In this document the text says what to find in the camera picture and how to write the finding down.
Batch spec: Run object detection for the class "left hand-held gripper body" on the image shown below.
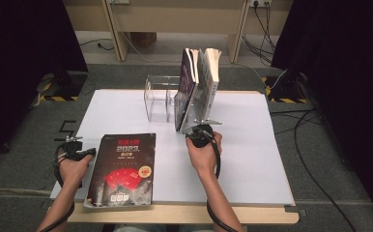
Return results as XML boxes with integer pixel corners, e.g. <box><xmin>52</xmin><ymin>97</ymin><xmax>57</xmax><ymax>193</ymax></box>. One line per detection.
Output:
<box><xmin>55</xmin><ymin>135</ymin><xmax>88</xmax><ymax>161</ymax></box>

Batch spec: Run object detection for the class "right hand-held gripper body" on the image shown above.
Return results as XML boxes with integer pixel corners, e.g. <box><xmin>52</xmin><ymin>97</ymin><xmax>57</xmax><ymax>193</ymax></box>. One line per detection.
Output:
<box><xmin>185</xmin><ymin>119</ymin><xmax>223</xmax><ymax>149</ymax></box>

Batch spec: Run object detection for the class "dark brown magazine red print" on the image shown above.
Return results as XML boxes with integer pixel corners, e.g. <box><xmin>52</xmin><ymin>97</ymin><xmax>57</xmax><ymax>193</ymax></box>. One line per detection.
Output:
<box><xmin>83</xmin><ymin>132</ymin><xmax>158</xmax><ymax>209</ymax></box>

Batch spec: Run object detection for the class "white book with picture grid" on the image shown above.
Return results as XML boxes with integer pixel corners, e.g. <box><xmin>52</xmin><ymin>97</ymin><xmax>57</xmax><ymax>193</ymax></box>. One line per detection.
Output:
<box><xmin>193</xmin><ymin>47</ymin><xmax>223</xmax><ymax>126</ymax></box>

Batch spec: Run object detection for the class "clear acrylic book rack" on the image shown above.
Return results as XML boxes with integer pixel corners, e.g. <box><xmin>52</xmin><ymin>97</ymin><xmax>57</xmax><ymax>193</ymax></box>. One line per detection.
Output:
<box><xmin>144</xmin><ymin>74</ymin><xmax>212</xmax><ymax>124</ymax></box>

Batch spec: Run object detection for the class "person's left hand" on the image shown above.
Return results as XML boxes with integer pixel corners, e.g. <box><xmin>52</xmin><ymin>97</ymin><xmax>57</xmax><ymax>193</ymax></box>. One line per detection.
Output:
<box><xmin>58</xmin><ymin>154</ymin><xmax>94</xmax><ymax>189</ymax></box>

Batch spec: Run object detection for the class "person's right hand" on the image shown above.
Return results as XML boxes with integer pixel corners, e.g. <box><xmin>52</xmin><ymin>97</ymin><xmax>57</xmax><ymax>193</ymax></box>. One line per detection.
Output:
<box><xmin>186</xmin><ymin>131</ymin><xmax>224</xmax><ymax>177</ymax></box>

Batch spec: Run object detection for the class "white table cover sheet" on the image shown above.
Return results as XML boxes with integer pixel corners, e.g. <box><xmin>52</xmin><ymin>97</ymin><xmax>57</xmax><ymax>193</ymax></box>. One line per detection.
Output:
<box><xmin>49</xmin><ymin>89</ymin><xmax>296</xmax><ymax>208</ymax></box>

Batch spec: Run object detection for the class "stand base with striped tape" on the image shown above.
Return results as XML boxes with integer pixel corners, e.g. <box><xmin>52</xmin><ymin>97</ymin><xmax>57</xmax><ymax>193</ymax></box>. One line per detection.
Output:
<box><xmin>39</xmin><ymin>71</ymin><xmax>89</xmax><ymax>102</ymax></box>
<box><xmin>261</xmin><ymin>74</ymin><xmax>310</xmax><ymax>105</ymax></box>

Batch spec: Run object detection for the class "black curtain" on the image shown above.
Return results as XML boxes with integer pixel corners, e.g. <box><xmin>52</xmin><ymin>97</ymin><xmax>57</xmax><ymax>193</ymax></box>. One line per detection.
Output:
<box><xmin>0</xmin><ymin>0</ymin><xmax>89</xmax><ymax>170</ymax></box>
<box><xmin>271</xmin><ymin>0</ymin><xmax>373</xmax><ymax>221</ymax></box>

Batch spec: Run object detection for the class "brown cardboard box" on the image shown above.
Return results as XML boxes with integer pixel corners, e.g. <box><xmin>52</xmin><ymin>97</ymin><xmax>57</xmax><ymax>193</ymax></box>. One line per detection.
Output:
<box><xmin>129</xmin><ymin>32</ymin><xmax>158</xmax><ymax>48</ymax></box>

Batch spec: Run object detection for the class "beige wooden office desk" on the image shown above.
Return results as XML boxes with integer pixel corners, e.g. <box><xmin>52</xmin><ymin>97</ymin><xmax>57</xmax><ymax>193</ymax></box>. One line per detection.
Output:
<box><xmin>62</xmin><ymin>0</ymin><xmax>295</xmax><ymax>64</ymax></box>

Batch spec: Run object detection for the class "left hand-held gripper cable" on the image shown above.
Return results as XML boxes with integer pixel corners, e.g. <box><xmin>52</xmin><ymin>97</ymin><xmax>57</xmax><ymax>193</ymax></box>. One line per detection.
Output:
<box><xmin>38</xmin><ymin>143</ymin><xmax>79</xmax><ymax>232</ymax></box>

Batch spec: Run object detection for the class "hand-held gripper cable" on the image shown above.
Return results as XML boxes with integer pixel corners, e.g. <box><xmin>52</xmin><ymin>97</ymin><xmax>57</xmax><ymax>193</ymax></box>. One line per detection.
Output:
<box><xmin>38</xmin><ymin>143</ymin><xmax>79</xmax><ymax>232</ymax></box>
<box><xmin>206</xmin><ymin>134</ymin><xmax>238</xmax><ymax>232</ymax></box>

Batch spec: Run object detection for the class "right hand-held gripper cable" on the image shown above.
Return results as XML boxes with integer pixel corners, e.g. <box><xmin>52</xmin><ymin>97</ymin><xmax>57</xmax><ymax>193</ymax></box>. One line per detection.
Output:
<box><xmin>206</xmin><ymin>134</ymin><xmax>238</xmax><ymax>232</ymax></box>

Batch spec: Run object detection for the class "long black floor cable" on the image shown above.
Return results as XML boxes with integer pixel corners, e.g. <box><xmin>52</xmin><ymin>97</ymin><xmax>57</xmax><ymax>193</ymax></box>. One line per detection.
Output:
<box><xmin>269</xmin><ymin>107</ymin><xmax>359</xmax><ymax>232</ymax></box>

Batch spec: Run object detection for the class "black cable with plug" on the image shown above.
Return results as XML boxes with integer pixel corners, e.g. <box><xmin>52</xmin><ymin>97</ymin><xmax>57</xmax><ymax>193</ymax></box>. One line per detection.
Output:
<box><xmin>78</xmin><ymin>38</ymin><xmax>116</xmax><ymax>52</ymax></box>

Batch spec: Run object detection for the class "white floor cable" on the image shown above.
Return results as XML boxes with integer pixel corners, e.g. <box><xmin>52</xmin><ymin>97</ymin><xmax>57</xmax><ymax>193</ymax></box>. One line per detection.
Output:
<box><xmin>120</xmin><ymin>30</ymin><xmax>287</xmax><ymax>92</ymax></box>

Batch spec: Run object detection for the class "grey table bracket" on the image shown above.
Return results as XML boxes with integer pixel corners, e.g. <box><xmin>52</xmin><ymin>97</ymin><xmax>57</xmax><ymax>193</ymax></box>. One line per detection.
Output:
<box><xmin>284</xmin><ymin>206</ymin><xmax>308</xmax><ymax>218</ymax></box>

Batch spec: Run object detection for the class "black cable bundle from socket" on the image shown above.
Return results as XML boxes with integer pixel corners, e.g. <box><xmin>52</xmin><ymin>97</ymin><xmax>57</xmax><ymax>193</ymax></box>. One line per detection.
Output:
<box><xmin>242</xmin><ymin>1</ymin><xmax>277</xmax><ymax>66</ymax></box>

